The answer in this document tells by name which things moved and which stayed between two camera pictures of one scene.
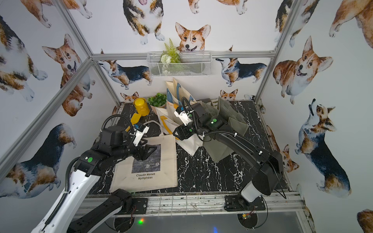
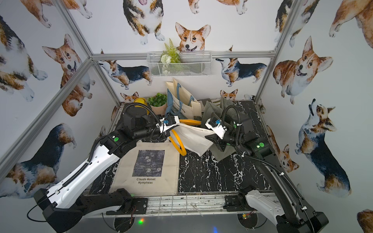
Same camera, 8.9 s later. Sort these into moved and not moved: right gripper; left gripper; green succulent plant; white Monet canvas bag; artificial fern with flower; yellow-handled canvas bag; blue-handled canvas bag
Moved: white Monet canvas bag; right gripper; left gripper; yellow-handled canvas bag
Not moved: green succulent plant; blue-handled canvas bag; artificial fern with flower
